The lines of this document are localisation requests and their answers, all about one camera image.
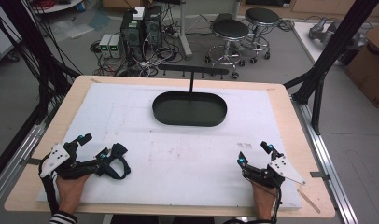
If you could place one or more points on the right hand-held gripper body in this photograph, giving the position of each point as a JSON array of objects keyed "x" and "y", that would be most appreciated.
[{"x": 285, "y": 169}]

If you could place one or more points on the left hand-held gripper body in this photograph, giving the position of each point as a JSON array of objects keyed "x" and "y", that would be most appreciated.
[{"x": 58, "y": 155}]

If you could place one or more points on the person's right hand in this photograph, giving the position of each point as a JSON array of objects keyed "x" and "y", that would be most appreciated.
[{"x": 264, "y": 202}]

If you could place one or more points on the person's left hand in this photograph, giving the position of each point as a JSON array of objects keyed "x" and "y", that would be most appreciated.
[{"x": 70, "y": 193}]

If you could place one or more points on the grey tape strip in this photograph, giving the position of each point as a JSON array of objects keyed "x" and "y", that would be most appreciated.
[
  {"x": 320, "y": 175},
  {"x": 32, "y": 161}
]

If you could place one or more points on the thin wooden stick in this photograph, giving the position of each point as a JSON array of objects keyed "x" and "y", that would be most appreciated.
[{"x": 309, "y": 201}]

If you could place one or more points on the white foam mat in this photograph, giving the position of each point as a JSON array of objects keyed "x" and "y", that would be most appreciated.
[{"x": 178, "y": 161}]

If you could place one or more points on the black stand with oval tray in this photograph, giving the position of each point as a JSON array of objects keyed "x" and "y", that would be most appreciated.
[{"x": 190, "y": 110}]

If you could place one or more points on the grey power supply unit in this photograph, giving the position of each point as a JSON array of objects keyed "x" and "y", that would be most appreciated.
[
  {"x": 105, "y": 45},
  {"x": 116, "y": 45}
]

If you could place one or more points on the clear plastic sheet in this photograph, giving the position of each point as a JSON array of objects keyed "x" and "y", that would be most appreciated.
[{"x": 71, "y": 29}]

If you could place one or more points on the black computer tower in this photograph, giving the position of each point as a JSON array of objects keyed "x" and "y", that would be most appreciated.
[
  {"x": 152, "y": 31},
  {"x": 131, "y": 34}
]

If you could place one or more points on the black round stool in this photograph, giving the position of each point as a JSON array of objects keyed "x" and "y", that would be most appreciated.
[
  {"x": 230, "y": 29},
  {"x": 261, "y": 16}
]

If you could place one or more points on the brown cardboard box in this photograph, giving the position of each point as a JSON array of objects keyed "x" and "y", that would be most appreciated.
[{"x": 369, "y": 68}]

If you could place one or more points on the grey device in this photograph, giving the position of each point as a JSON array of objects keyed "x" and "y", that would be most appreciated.
[{"x": 327, "y": 29}]

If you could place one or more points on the white box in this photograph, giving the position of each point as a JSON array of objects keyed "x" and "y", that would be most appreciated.
[{"x": 138, "y": 13}]

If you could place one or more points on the grey table leg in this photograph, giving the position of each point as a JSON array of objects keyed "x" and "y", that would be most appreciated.
[{"x": 185, "y": 34}]

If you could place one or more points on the aluminium rail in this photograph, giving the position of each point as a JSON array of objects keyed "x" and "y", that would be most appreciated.
[
  {"x": 13, "y": 165},
  {"x": 330, "y": 161}
]

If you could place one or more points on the black metal frame strut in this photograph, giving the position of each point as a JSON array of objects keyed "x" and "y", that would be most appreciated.
[{"x": 330, "y": 46}]

